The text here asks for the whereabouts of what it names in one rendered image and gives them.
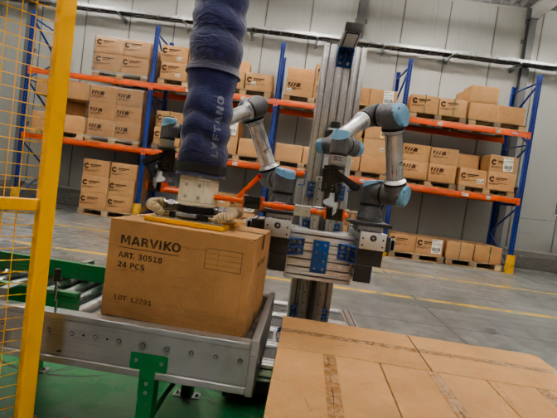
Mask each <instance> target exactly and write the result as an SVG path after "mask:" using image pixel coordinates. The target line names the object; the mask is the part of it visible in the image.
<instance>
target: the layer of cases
mask: <svg viewBox="0 0 557 418"><path fill-rule="evenodd" d="M264 418H557V370H555V369H554V368H553V367H552V366H550V365H549V364H547V363H546V362H544V361H543V360H542V359H540V358H539V357H537V356H536V355H532V354H527V353H521V352H511V351H506V350H501V349H495V348H485V347H479V346H474V345H468V344H463V343H453V342H448V341H442V340H437V339H432V338H421V337H415V336H410V335H408V337H407V335H405V334H399V333H389V332H384V331H379V330H373V329H368V328H358V327H352V326H346V325H341V324H335V323H326V322H320V321H315V320H309V319H304V318H294V317H289V316H283V321H282V326H281V330H280V334H279V339H278V346H277V351H276V355H275V359H274V367H273V372H272V376H271V381H270V385H269V393H268V397H267V401H266V406H265V410H264Z"/></svg>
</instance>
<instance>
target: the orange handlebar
mask: <svg viewBox="0 0 557 418"><path fill-rule="evenodd" d="M163 191H164V192H167V193H173V194H178V191H179V187H173V186H167V185H165V186H164V188H163ZM214 199H215V200H220V201H226V202H237V203H242V201H243V198H238V197H229V196H223V195H214ZM262 207H272V209H274V210H280V211H283V210H290V211H293V210H294V206H293V205H287V204H285V203H283V202H262ZM324 211H325V210H322V209H316V208H311V210H310V213H312V214H318V215H324Z"/></svg>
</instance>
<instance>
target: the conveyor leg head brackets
mask: <svg viewBox="0 0 557 418"><path fill-rule="evenodd" d="M167 364H168V357H164V356H158V355H153V354H148V353H143V352H134V351H132V352H131V355H130V362H129V367H130V368H134V369H139V377H138V393H137V396H145V397H151V398H153V387H154V377H155V372H158V373H163V374H166V373H167Z"/></svg>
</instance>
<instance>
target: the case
mask: <svg viewBox="0 0 557 418"><path fill-rule="evenodd" d="M154 214H155V213H148V214H140V215H132V216H116V217H111V223H110V231H109V245H108V252H107V260H106V267H105V275H104V288H103V296H102V304H101V311H100V313H101V314H105V315H110V316H114V317H120V318H127V319H132V320H137V321H142V322H147V323H157V324H162V325H167V326H173V327H178V328H188V329H193V330H198V331H204V332H209V333H218V334H224V335H230V336H235V337H240V338H244V337H245V335H246V334H247V332H248V331H249V329H250V327H251V326H252V324H253V322H254V321H255V320H256V318H257V316H258V315H259V313H260V311H261V305H262V298H263V292H264V281H265V275H266V268H267V262H268V255H269V244H270V237H271V231H270V230H264V229H259V228H253V227H247V226H237V227H235V228H230V229H229V230H228V231H224V232H221V231H211V230H205V229H200V228H194V227H189V226H178V225H173V224H167V223H161V222H155V221H145V220H144V217H145V216H147V215H154ZM155 215H156V214H155Z"/></svg>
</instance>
